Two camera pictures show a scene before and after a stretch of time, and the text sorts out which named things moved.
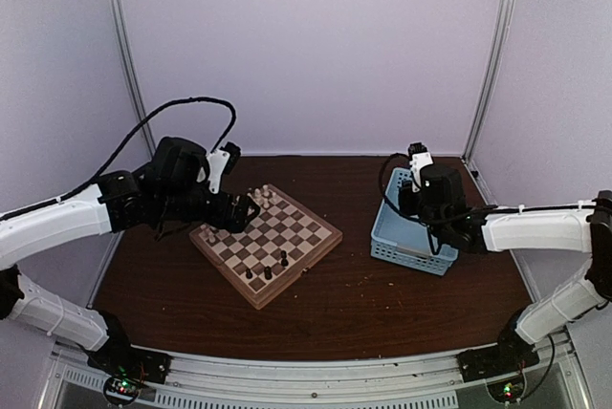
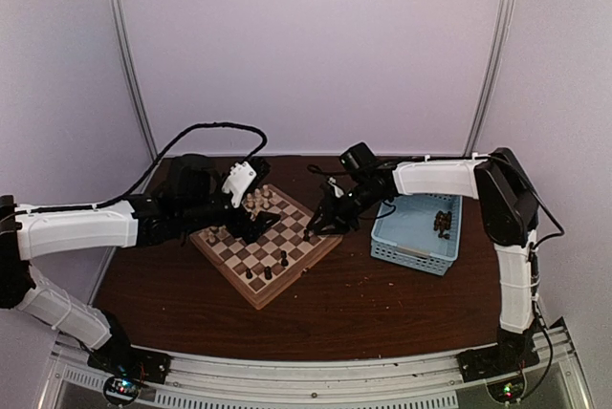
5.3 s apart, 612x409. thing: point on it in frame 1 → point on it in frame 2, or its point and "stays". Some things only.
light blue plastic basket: (403, 238) stays
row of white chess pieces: (261, 195) stays
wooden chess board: (263, 258) stays
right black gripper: (405, 204) → (341, 222)
